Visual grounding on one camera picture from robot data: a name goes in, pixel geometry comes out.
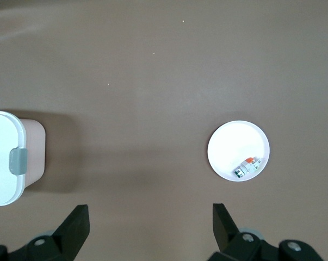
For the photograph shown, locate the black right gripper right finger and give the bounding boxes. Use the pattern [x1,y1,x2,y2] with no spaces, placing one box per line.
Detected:
[208,202,325,261]

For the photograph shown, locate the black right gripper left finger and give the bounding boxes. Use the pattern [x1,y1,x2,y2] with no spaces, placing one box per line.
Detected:
[0,204,91,261]

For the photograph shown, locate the grey box latch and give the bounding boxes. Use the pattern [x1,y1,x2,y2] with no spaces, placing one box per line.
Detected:
[9,148,28,175]

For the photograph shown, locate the pink box with white lid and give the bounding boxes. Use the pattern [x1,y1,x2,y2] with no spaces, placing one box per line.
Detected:
[0,109,46,207]

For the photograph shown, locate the white round plate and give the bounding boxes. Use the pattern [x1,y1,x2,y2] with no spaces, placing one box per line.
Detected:
[207,120,270,182]

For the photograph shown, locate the white green-capped switch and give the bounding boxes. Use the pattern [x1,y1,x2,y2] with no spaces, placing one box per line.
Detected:
[233,157,262,179]

